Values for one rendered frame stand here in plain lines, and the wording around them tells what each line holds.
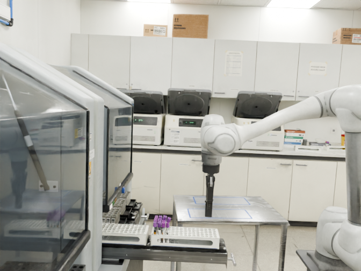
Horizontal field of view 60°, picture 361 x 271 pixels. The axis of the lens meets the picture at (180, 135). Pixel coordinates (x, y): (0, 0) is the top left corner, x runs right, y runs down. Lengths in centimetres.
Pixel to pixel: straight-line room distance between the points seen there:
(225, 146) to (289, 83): 305
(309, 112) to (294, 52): 277
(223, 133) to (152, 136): 259
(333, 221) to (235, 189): 231
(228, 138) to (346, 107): 48
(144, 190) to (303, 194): 188
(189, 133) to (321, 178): 163
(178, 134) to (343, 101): 255
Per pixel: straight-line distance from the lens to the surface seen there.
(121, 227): 150
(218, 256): 145
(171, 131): 367
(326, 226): 164
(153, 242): 144
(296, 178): 396
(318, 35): 468
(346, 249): 151
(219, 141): 113
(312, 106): 145
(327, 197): 416
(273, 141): 381
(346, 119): 136
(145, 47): 401
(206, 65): 396
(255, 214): 189
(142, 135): 370
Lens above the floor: 144
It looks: 6 degrees down
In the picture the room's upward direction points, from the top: 2 degrees clockwise
